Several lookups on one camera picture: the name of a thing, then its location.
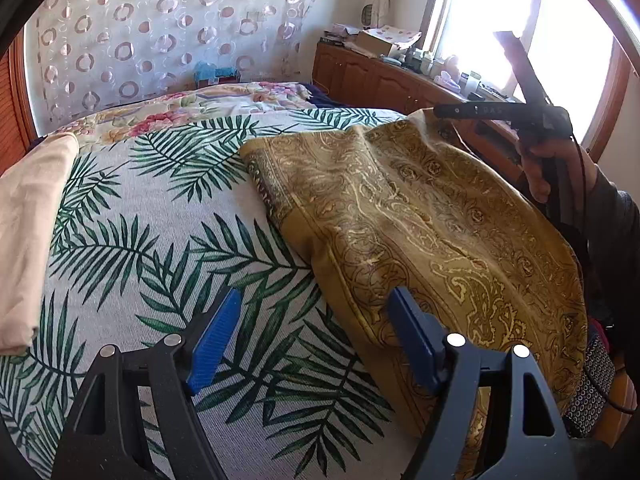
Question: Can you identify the wooden window cabinet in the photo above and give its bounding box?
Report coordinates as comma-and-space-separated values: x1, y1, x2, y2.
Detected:
311, 41, 522, 183

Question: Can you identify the golden brown patterned garment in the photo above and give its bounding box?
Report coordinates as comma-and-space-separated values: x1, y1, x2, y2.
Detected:
238, 109, 589, 480

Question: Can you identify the teal object at headboard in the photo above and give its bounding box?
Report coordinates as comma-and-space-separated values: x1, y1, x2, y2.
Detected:
193, 62, 241, 88

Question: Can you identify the red wooden wardrobe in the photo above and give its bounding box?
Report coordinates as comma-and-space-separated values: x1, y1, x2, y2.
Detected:
0, 30, 37, 172

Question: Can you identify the pink circle sheer curtain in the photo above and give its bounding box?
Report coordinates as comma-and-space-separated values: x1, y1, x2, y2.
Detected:
24, 0, 314, 133

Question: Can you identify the palm leaf bed cover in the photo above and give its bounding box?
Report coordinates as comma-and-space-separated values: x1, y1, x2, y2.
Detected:
1, 108, 413, 479

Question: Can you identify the folded beige garment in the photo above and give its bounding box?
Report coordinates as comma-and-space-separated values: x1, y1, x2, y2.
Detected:
0, 132, 79, 356

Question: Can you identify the person's right hand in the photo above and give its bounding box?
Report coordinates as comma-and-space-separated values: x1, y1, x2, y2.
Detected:
518, 139, 598, 209

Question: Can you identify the cardboard box with dotted paper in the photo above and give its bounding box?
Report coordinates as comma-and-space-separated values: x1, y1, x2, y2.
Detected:
355, 25, 422, 56

